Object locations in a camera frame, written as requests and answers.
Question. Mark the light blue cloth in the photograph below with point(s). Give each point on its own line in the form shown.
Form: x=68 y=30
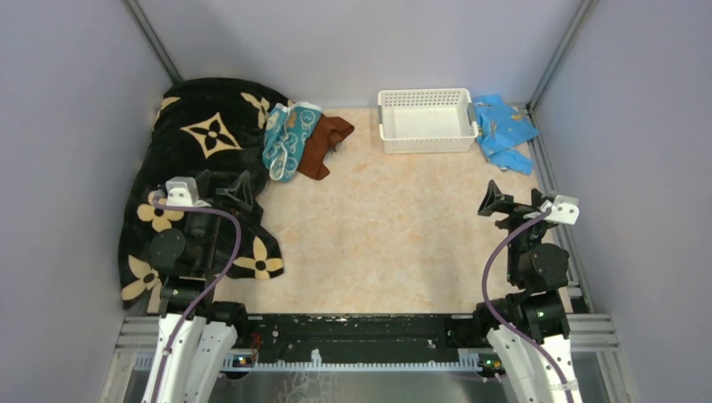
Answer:
x=503 y=129

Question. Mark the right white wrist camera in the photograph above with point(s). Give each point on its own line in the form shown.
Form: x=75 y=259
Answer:
x=561 y=210

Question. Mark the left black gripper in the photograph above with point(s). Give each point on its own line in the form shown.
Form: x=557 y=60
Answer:
x=238 y=195

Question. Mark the brown towel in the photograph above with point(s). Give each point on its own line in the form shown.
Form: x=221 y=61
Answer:
x=326 y=136

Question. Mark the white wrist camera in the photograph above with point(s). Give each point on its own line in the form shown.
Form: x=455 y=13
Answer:
x=182 y=191
x=561 y=210

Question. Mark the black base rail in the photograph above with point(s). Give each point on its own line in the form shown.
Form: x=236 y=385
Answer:
x=360 y=338

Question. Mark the black blanket with tan flowers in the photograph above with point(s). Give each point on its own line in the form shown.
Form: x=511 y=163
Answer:
x=214 y=124

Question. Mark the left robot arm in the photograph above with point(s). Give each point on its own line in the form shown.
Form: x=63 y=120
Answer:
x=194 y=333

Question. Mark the teal rabbit pattern towel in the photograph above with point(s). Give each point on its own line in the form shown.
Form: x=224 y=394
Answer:
x=286 y=132

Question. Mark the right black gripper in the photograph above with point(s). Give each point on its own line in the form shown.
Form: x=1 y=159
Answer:
x=523 y=212

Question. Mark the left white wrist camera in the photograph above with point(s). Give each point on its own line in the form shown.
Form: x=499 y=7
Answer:
x=182 y=191

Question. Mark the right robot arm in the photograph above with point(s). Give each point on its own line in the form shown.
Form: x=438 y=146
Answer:
x=522 y=315

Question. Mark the white plastic basket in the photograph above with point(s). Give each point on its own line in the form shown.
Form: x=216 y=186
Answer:
x=427 y=121

